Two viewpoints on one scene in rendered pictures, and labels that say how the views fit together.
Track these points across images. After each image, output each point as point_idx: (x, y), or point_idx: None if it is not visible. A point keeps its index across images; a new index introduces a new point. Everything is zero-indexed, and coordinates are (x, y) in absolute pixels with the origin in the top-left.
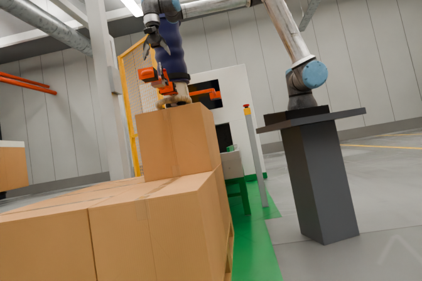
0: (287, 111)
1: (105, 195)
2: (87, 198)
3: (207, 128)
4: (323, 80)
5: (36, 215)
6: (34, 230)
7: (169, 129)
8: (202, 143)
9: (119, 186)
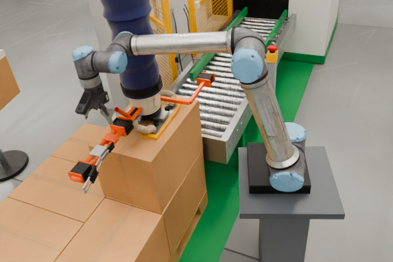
0: (252, 186)
1: (60, 234)
2: (47, 230)
3: (165, 169)
4: (292, 190)
5: None
6: None
7: (121, 170)
8: (152, 193)
9: (83, 189)
